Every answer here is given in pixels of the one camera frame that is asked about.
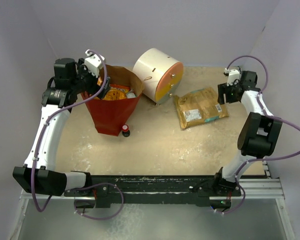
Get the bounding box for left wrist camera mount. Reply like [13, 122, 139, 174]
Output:
[84, 49, 105, 77]

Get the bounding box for red brown paper bag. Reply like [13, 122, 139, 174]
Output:
[85, 64, 145, 137]

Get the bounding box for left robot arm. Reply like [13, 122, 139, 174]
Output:
[12, 54, 109, 196]

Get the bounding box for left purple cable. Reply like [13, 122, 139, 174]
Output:
[31, 49, 110, 213]

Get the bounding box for lower purple cable loop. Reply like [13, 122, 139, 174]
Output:
[73, 184, 126, 222]

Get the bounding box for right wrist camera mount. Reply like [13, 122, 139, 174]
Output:
[223, 66, 242, 87]

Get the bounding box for round white drawer cabinet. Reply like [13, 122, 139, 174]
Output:
[132, 48, 184, 105]

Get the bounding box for large orange snack bag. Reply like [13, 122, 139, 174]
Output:
[93, 77, 131, 101]

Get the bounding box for small dark sauce bottle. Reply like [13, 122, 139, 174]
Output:
[122, 124, 131, 137]

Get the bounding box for teal snack packet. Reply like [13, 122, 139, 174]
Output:
[126, 90, 137, 99]

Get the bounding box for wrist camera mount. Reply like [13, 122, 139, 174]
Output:
[223, 66, 242, 87]
[84, 49, 105, 77]

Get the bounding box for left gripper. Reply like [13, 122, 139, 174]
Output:
[71, 59, 111, 99]

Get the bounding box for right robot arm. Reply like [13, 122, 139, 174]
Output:
[212, 69, 282, 196]

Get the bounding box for black front frame rail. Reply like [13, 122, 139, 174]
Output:
[64, 175, 241, 208]

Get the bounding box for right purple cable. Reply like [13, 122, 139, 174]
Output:
[219, 55, 300, 215]

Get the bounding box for tan paper snack bag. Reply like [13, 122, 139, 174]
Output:
[173, 87, 229, 130]

